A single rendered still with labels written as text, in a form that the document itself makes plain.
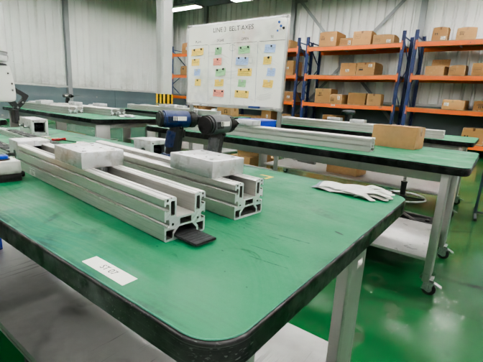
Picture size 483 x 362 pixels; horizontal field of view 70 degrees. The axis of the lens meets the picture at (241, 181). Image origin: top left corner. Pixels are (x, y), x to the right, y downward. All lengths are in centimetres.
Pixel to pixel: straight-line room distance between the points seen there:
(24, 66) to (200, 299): 1287
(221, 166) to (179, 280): 36
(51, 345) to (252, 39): 359
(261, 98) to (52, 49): 1039
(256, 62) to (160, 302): 379
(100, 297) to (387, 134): 236
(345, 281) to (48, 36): 1307
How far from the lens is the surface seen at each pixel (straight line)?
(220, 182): 80
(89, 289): 59
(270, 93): 401
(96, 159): 92
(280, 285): 54
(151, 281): 54
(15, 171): 120
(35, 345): 143
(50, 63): 1356
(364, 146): 226
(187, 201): 70
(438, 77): 1006
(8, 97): 119
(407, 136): 264
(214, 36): 460
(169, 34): 964
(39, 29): 1356
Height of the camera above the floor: 105
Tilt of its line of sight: 13 degrees down
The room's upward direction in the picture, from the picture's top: 3 degrees clockwise
